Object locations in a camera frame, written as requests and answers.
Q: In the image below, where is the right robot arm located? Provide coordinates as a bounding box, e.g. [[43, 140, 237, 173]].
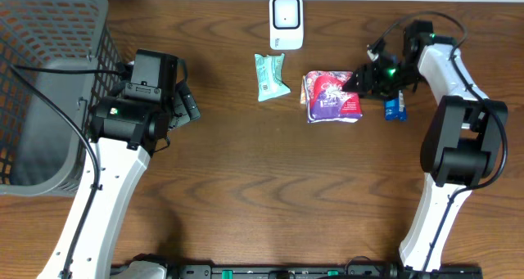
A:
[[344, 34, 508, 273]]

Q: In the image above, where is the white barcode scanner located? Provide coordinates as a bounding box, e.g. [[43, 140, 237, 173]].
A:
[[269, 0, 305, 51]]

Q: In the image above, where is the orange white snack bar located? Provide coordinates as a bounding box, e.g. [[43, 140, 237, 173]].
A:
[[300, 75, 307, 105]]

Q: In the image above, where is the blue cookie package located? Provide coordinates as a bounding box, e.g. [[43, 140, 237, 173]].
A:
[[384, 90, 407, 121]]

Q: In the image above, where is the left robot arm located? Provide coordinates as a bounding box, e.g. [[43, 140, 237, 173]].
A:
[[39, 49, 200, 278]]

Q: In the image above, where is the grey plastic mesh basket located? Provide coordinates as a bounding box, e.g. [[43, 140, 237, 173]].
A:
[[1, 0, 120, 196]]

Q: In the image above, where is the red purple pad package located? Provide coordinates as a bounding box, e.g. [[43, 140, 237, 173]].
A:
[[305, 70, 363, 123]]

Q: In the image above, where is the teal wet wipes pack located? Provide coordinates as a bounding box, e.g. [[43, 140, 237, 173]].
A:
[[254, 53, 291, 102]]

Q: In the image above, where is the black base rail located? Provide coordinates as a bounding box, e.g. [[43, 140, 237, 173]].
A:
[[110, 254, 483, 279]]

